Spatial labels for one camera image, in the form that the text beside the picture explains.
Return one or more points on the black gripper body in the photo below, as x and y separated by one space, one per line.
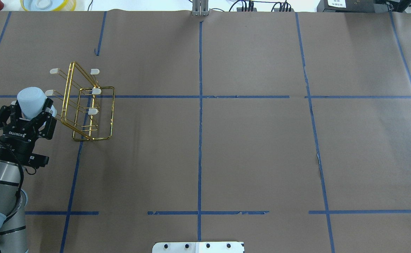
14 141

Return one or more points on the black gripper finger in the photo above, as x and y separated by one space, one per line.
44 123
9 116

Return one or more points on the light blue plastic cup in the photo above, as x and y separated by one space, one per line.
31 101

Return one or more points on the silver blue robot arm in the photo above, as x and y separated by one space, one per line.
13 199

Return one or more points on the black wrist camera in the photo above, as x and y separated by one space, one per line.
36 161

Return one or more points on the gold wire cup holder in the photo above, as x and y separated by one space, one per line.
87 107

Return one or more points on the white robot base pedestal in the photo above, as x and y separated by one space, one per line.
199 247

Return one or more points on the aluminium frame post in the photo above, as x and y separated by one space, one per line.
200 8

